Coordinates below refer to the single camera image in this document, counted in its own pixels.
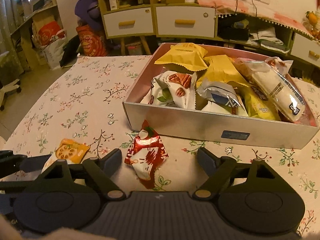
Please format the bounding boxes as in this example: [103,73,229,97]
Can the orange biscuit packet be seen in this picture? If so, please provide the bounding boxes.
[41,139,91,172]

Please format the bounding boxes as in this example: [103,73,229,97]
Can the red white candy packet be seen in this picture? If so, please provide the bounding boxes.
[124,120,169,189]

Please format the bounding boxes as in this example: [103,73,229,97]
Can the yellow cracker bag blue logo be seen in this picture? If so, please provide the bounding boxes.
[236,84,281,121]

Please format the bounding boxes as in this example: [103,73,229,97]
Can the white nut snack packet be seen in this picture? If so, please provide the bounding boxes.
[140,70,196,110]

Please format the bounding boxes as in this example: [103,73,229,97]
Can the yellow snack bag plain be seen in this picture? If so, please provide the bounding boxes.
[196,55,248,88]

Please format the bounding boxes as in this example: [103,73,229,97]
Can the clear white rice cake packet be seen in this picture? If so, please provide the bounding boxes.
[236,58,305,122]

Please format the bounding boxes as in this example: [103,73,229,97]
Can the small yellow snack bag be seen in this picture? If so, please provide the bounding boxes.
[155,43,208,72]

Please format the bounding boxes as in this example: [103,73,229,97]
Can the white pecan snack packet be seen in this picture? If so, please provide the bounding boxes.
[265,57,293,76]

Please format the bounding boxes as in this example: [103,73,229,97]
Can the pink silver cardboard box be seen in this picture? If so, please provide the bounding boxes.
[123,43,319,149]

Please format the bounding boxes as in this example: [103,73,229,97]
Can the floral tablecloth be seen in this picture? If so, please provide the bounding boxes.
[4,56,319,239]

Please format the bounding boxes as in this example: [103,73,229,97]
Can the blue silver snack packet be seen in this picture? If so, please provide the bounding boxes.
[196,78,242,108]

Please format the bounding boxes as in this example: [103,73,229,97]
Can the orange printed bag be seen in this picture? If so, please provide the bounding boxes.
[76,24,108,57]

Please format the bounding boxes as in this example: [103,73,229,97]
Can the pink cloth runner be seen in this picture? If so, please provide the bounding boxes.
[197,0,313,39]

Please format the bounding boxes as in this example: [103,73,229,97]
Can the purple plush toy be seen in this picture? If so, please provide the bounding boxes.
[74,0,103,30]

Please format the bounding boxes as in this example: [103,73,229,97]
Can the wooden cabinet with white drawers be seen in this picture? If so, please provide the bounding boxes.
[98,0,319,66]

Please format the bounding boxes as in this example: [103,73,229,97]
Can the oranges on stand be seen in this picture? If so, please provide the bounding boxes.
[304,11,319,40]

